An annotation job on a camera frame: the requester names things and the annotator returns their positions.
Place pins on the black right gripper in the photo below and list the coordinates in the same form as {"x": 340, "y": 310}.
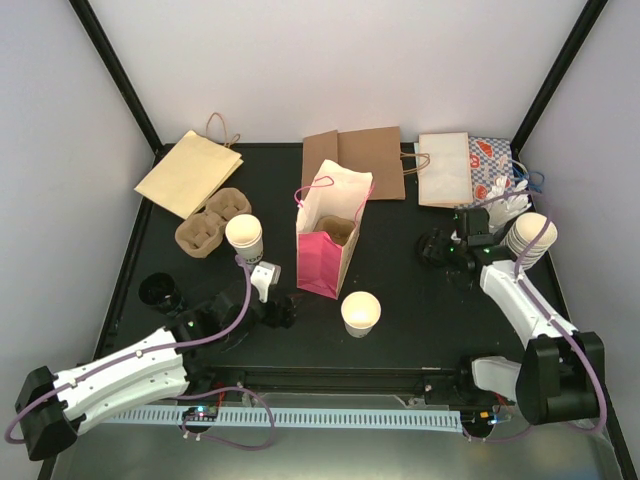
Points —
{"x": 434, "y": 247}

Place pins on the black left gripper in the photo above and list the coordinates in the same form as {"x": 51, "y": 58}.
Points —
{"x": 289, "y": 312}

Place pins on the cake print paper bag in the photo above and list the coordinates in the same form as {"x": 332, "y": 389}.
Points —
{"x": 330, "y": 211}

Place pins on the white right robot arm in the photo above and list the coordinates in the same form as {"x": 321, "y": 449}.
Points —
{"x": 560, "y": 378}

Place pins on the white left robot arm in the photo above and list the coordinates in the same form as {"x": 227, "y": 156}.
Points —
{"x": 54, "y": 409}

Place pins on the white paper coffee cup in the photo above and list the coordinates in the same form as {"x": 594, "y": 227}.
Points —
{"x": 244, "y": 234}

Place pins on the white plastic cutlery bunch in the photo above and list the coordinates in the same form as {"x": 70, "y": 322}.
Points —
{"x": 506, "y": 199}

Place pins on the stack of paper cups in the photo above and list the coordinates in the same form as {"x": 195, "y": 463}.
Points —
{"x": 529, "y": 238}

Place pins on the white paper bag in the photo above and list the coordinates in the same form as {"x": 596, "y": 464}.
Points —
{"x": 442, "y": 168}

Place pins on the red blue patterned bag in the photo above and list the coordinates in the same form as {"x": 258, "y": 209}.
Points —
{"x": 492, "y": 164}

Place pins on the brown pulp cup carrier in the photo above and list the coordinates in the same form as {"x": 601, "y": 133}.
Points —
{"x": 200, "y": 234}

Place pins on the stack of black lids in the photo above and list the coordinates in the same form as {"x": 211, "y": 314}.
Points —
{"x": 159, "y": 292}

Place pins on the brown kraft paper bag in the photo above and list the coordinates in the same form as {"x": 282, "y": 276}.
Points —
{"x": 375, "y": 150}

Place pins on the white perforated front rail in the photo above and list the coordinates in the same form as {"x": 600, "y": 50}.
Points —
{"x": 309, "y": 418}

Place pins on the tan paper bag with handles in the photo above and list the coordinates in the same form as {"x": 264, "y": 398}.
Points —
{"x": 190, "y": 173}

